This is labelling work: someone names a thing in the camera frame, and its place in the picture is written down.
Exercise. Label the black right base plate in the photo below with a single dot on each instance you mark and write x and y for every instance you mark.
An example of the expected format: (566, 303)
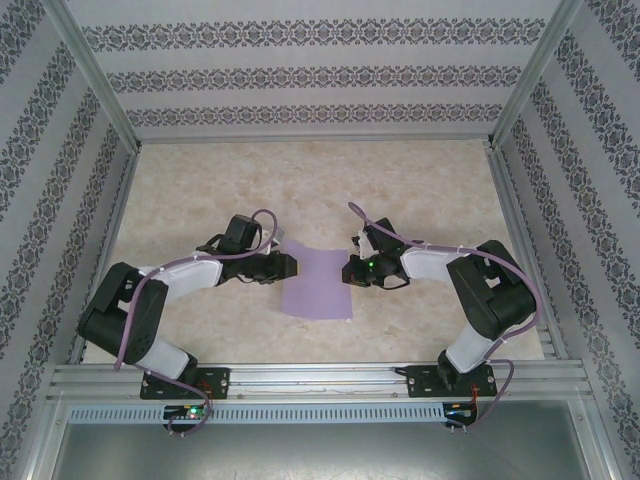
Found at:
(422, 385)

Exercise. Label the purple paper sheet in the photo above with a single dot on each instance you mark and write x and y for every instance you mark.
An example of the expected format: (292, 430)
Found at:
(317, 285)

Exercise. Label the aluminium back rail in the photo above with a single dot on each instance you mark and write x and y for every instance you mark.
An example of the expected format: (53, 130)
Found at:
(315, 137)

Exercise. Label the circuit board with green light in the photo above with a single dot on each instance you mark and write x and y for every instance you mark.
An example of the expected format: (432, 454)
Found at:
(185, 412)

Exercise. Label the aluminium side rail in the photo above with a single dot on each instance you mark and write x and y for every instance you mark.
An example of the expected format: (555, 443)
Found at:
(517, 225)
(113, 225)

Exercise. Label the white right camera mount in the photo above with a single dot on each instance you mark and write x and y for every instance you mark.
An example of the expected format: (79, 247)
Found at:
(367, 246)

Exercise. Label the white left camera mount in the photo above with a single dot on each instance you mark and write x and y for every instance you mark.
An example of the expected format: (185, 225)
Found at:
(271, 240)

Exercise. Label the aluminium corner post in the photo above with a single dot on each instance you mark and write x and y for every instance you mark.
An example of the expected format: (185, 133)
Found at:
(100, 75)
(533, 75)

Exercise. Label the long aluminium base rail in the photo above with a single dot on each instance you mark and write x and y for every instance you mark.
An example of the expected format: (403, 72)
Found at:
(325, 372)

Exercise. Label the small circuit board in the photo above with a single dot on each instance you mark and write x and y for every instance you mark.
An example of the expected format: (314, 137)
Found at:
(462, 412)

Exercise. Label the aluminium frame bar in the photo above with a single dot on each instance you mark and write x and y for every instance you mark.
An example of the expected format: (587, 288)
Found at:
(44, 440)
(597, 440)

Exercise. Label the grey metal sheet panel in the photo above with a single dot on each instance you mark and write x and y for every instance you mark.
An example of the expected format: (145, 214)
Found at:
(320, 450)

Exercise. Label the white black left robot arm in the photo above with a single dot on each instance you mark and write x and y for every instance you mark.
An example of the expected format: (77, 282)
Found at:
(190, 272)

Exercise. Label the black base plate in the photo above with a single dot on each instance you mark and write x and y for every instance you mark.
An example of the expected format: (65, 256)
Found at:
(422, 385)
(222, 380)

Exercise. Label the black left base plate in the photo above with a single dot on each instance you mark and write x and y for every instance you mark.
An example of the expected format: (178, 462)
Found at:
(222, 380)

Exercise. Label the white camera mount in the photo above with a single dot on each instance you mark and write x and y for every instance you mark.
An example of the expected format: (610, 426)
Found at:
(271, 240)
(367, 246)

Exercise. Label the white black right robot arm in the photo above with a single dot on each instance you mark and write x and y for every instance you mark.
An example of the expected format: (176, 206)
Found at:
(430, 262)

